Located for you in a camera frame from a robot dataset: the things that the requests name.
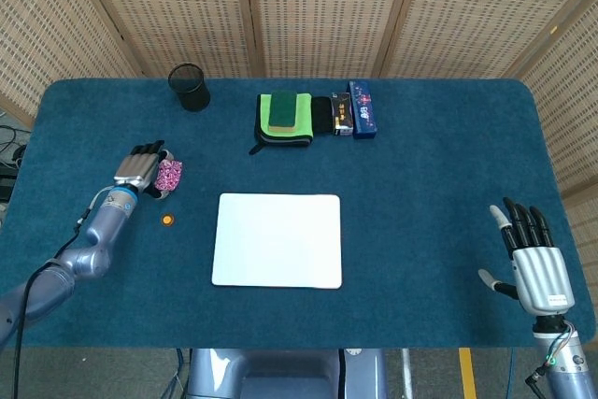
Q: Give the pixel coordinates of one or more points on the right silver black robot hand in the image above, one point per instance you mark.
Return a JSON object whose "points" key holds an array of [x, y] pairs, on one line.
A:
{"points": [[542, 277]]}

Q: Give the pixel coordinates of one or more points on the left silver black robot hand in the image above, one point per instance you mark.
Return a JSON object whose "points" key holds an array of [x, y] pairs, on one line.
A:
{"points": [[135, 167]]}

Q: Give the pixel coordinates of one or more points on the pink patterned card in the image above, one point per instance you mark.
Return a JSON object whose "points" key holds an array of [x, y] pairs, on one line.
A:
{"points": [[169, 175]]}

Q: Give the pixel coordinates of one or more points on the small orange disc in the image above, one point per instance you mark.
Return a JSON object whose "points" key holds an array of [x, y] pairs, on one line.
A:
{"points": [[167, 220]]}

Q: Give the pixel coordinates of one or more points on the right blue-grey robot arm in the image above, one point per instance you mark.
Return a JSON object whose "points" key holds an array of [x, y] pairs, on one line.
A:
{"points": [[567, 366]]}

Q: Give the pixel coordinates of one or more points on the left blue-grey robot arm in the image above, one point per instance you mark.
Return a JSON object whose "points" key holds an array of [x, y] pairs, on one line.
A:
{"points": [[100, 240]]}

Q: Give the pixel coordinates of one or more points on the white rectangular board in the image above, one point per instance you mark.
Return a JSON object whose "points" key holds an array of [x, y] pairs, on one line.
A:
{"points": [[277, 240]]}

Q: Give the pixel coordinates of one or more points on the black mesh pen holder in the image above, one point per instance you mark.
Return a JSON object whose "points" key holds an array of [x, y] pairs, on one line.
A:
{"points": [[190, 90]]}

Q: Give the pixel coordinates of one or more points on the yellow floor tape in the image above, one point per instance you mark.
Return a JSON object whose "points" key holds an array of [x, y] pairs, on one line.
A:
{"points": [[467, 373]]}

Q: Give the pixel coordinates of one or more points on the blue felt table mat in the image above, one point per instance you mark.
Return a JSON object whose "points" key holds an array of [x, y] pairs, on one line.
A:
{"points": [[420, 231]]}

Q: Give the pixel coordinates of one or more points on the green folded cloth pouch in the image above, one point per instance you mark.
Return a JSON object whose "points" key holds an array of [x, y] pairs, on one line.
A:
{"points": [[280, 140]]}

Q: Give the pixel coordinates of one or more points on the dark green sponge eraser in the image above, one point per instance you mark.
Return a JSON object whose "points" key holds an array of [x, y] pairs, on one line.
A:
{"points": [[282, 109]]}

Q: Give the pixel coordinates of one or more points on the green folded cloth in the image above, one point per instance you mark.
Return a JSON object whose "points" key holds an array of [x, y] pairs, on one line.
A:
{"points": [[303, 114]]}

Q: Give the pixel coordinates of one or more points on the black soft pouch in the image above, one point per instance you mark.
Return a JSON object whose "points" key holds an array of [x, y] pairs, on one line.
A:
{"points": [[321, 114]]}

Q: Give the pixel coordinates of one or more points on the black box with gold print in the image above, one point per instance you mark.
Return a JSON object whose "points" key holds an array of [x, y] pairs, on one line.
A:
{"points": [[342, 114]]}

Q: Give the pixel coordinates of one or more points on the long blue printed box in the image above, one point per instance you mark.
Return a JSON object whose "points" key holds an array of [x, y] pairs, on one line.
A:
{"points": [[364, 109]]}

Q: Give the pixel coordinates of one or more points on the bamboo folding screen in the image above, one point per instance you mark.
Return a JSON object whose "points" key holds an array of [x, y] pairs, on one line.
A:
{"points": [[327, 11]]}

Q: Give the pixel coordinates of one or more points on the blue-grey robot torso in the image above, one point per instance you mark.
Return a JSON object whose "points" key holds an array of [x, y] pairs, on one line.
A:
{"points": [[280, 373]]}

